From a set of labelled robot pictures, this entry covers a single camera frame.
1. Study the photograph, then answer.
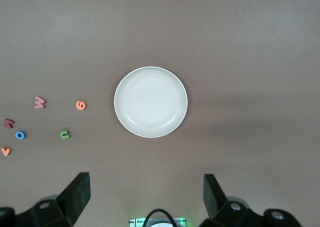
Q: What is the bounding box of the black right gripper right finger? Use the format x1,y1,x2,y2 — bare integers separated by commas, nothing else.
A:
199,173,305,227

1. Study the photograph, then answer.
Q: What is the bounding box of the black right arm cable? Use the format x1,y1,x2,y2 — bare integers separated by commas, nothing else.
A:
143,208,179,227

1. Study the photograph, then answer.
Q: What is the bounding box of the light brown plate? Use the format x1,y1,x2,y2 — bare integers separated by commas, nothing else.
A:
113,66,189,139

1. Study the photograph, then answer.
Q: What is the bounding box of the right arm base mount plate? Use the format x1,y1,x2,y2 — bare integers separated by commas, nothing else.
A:
128,216,188,227

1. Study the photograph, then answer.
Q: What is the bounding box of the dark red foam letter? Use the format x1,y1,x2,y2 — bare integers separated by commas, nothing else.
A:
3,118,16,130

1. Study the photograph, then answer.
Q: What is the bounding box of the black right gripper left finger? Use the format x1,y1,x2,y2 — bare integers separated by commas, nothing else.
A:
0,171,91,227

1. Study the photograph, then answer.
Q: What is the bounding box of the pink letter W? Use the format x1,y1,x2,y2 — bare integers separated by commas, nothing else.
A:
33,95,47,110

